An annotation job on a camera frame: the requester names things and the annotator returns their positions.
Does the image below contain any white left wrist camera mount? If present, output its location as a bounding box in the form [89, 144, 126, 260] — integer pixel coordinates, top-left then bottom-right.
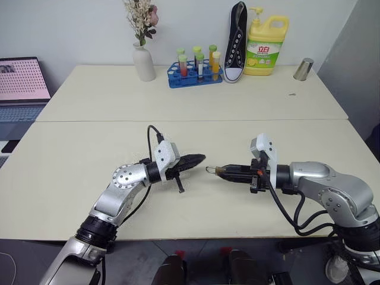
[152, 140, 181, 182]

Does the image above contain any black flat object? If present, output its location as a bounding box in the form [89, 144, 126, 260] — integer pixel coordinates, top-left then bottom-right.
[1, 140, 20, 154]

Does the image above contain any open laptop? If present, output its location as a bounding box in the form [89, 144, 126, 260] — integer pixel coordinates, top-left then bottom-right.
[0, 56, 52, 141]

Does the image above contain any yellow-capped orange liquid tube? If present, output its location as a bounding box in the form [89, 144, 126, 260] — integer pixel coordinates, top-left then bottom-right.
[211, 51, 221, 81]

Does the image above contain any dark rounded shape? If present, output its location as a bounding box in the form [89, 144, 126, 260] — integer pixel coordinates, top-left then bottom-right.
[220, 246, 270, 285]
[154, 250, 188, 285]

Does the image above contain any green-capped red liquid tube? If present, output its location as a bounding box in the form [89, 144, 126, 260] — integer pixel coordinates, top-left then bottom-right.
[178, 54, 189, 78]

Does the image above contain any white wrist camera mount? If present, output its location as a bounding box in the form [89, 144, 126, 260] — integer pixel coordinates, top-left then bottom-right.
[152, 140, 181, 182]
[249, 133, 279, 190]

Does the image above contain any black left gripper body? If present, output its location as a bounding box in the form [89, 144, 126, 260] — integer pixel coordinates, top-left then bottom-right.
[165, 166, 185, 194]

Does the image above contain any thin white cable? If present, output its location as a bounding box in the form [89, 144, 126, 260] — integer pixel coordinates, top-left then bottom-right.
[0, 252, 17, 285]

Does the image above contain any black canvas sneaker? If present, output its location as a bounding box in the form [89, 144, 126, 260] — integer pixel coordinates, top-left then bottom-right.
[223, 1, 249, 84]

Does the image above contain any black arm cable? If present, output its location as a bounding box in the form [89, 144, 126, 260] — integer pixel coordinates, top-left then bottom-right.
[293, 191, 331, 229]
[268, 183, 339, 238]
[118, 125, 164, 228]

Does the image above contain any dried flower bouquet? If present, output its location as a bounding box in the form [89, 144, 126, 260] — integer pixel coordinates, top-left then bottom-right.
[122, 0, 160, 48]

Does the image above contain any blue test tube rack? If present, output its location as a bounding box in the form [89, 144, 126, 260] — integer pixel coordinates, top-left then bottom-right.
[166, 59, 224, 88]

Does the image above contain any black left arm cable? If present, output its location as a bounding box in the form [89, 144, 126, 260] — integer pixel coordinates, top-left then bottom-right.
[118, 125, 164, 228]

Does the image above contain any silver metal cup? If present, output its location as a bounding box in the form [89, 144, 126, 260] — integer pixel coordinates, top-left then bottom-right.
[293, 58, 315, 82]

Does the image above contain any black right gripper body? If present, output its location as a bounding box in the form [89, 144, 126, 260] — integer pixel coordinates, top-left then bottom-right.
[249, 158, 271, 194]

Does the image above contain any white rounded object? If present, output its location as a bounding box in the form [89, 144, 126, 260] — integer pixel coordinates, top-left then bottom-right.
[325, 254, 347, 283]

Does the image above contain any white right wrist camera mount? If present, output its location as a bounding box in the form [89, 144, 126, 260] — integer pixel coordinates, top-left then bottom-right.
[249, 133, 279, 190]

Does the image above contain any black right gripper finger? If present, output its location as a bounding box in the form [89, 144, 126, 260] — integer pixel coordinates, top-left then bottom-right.
[218, 173, 253, 184]
[221, 163, 253, 175]

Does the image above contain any yellow detergent pump bottle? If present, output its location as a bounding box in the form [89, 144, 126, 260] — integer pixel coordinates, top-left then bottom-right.
[243, 7, 290, 77]

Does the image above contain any brass padlock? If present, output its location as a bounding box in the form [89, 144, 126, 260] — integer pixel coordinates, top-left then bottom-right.
[205, 165, 224, 178]

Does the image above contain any white ceramic vase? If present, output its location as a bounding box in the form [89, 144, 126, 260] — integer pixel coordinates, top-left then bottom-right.
[132, 42, 157, 82]

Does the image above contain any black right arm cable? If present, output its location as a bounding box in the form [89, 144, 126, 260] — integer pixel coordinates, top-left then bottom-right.
[268, 183, 339, 238]
[293, 191, 331, 229]

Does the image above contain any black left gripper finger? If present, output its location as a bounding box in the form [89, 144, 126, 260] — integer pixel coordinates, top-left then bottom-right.
[173, 159, 204, 176]
[179, 153, 207, 167]

